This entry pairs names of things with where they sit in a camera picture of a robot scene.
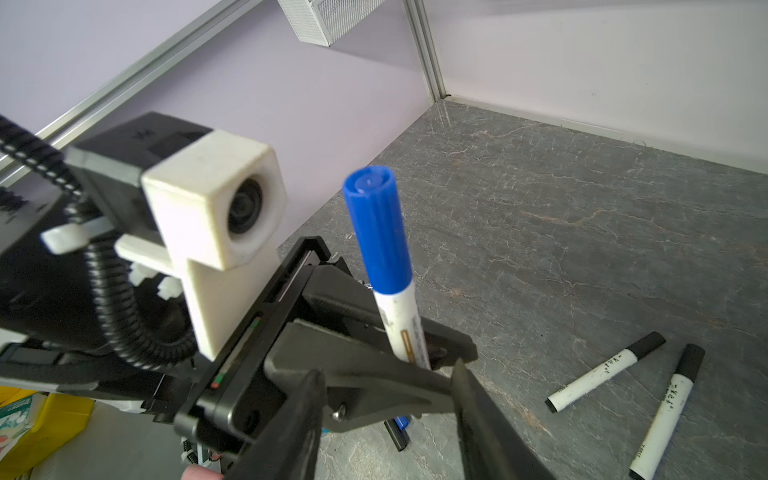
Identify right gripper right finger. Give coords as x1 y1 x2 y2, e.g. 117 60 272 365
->
451 360 554 479

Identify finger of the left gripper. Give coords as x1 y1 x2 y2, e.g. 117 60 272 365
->
302 264 478 369
264 320 454 432

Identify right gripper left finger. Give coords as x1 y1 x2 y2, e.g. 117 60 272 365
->
224 370 326 479

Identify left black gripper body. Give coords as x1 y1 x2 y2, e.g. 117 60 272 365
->
174 236 360 454

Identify black pen cap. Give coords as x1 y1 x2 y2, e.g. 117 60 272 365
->
384 418 410 452

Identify white marker pen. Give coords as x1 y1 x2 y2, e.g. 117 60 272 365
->
545 331 666 413
629 344 705 480
341 165 433 370

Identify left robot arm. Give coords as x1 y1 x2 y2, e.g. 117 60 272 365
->
1 113 477 478

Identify blue pen cap upper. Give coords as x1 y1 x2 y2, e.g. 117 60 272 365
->
394 416 410 431

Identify white mesh box basket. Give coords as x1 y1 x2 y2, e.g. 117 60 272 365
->
278 0 384 47

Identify purple garden trowel pink handle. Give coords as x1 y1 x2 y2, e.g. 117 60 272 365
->
181 465 224 480

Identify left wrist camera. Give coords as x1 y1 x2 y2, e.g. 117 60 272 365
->
65 112 287 359

